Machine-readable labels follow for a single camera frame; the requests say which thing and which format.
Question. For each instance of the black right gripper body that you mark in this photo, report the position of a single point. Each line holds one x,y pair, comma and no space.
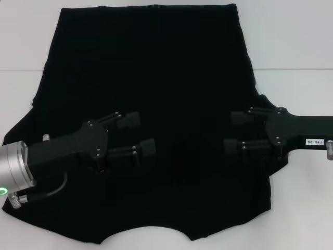
296,130

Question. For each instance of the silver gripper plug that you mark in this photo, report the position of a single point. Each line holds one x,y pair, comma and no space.
46,138
330,150

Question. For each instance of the black t-shirt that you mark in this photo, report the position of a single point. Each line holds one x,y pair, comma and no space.
156,65

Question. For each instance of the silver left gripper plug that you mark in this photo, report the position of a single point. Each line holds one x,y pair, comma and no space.
46,138

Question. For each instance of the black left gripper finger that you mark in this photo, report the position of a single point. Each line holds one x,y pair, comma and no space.
147,147
128,119

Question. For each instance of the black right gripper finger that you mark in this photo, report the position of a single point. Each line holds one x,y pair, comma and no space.
231,146
242,119

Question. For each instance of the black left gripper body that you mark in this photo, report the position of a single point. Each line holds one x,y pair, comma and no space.
72,148

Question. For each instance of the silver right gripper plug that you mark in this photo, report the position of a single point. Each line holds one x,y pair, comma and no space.
330,150

